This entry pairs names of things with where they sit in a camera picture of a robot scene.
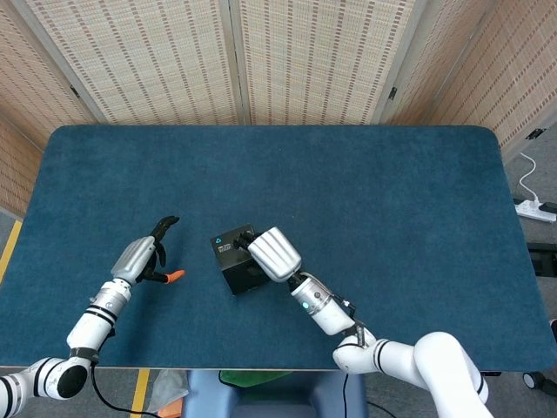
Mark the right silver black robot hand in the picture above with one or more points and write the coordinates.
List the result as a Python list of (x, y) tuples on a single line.
[(276, 252)]

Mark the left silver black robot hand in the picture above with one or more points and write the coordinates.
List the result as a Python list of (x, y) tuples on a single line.
[(135, 259)]

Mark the black cardboard folding box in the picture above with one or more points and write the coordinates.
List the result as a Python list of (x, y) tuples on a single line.
[(237, 265)]

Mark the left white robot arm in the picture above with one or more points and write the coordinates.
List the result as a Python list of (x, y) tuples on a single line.
[(91, 322)]

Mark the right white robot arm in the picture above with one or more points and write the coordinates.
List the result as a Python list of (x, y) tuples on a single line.
[(330, 313)]

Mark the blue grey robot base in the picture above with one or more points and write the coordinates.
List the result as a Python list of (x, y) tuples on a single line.
[(278, 405)]

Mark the blue felt table cover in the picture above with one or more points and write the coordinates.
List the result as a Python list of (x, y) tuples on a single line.
[(391, 196)]

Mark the translucent plastic bag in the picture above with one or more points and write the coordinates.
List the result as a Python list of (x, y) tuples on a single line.
[(167, 387)]

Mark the woven bamboo screen panel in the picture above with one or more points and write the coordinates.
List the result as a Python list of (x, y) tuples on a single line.
[(35, 78), (152, 56), (313, 56), (13, 174), (478, 65)]

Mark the small orange object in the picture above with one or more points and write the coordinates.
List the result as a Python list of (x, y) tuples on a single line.
[(169, 413)]

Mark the black screen hinge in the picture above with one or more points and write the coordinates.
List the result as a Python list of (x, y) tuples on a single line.
[(535, 132), (74, 90), (393, 92)]

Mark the white power strip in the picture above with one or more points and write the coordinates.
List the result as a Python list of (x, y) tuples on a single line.
[(533, 211)]

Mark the black equipment base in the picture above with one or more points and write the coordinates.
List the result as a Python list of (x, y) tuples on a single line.
[(544, 261)]

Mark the black caster wheel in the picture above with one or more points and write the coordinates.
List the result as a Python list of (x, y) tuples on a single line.
[(532, 380)]

